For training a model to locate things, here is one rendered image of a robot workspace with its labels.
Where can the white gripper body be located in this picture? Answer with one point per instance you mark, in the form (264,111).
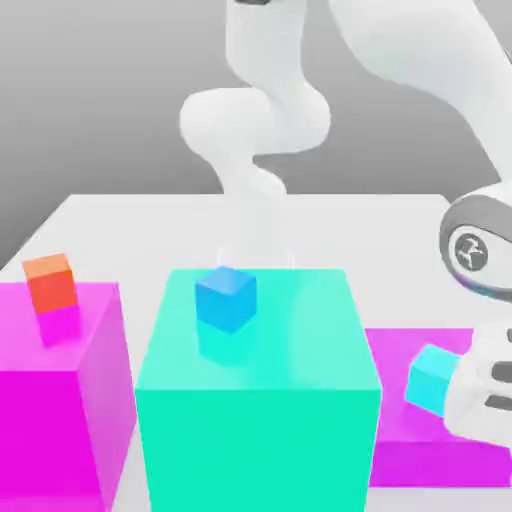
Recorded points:
(470,400)

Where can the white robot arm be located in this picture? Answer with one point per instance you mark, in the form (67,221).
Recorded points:
(260,120)

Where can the small cyan cube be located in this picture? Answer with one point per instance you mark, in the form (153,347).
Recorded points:
(428,384)

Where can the small blue cube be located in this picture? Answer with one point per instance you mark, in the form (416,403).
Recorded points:
(226,304)

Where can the small red cube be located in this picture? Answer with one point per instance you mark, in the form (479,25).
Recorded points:
(52,290)

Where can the flat magenta box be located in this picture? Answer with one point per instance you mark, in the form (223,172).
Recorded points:
(420,464)

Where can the large teal box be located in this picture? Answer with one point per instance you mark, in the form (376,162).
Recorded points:
(260,440)

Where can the large magenta box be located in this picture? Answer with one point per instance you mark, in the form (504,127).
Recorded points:
(40,420)

